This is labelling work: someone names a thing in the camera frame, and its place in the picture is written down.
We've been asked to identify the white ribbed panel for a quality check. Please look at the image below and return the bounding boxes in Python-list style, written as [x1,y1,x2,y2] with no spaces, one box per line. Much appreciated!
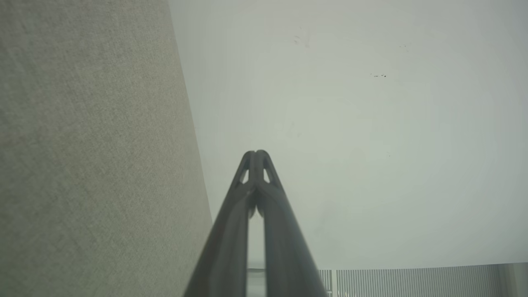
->
[318,263,528,297]

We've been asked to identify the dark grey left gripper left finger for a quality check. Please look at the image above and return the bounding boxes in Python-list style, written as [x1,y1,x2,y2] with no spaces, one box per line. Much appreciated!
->
[184,151,257,297]

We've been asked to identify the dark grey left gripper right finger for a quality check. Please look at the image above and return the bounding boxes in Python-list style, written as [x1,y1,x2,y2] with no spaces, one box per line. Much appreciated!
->
[257,150,328,297]

